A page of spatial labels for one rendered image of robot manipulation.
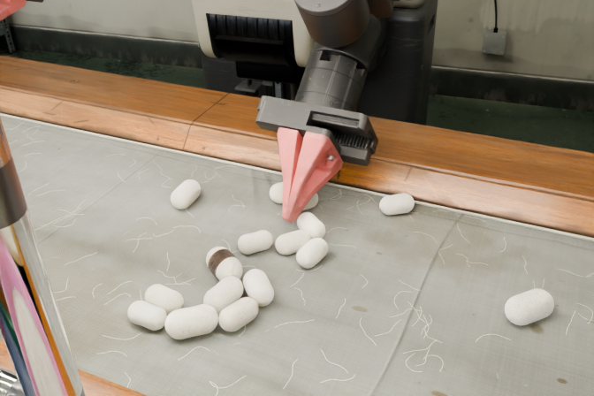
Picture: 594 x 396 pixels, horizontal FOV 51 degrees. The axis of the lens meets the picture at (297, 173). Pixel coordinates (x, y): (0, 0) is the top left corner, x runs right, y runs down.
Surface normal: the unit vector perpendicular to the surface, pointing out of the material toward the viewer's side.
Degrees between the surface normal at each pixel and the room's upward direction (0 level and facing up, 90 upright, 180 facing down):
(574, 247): 0
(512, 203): 45
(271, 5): 98
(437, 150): 0
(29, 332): 90
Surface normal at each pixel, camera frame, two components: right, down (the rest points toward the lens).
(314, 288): -0.02, -0.85
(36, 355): 0.36, 0.48
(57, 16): -0.32, 0.48
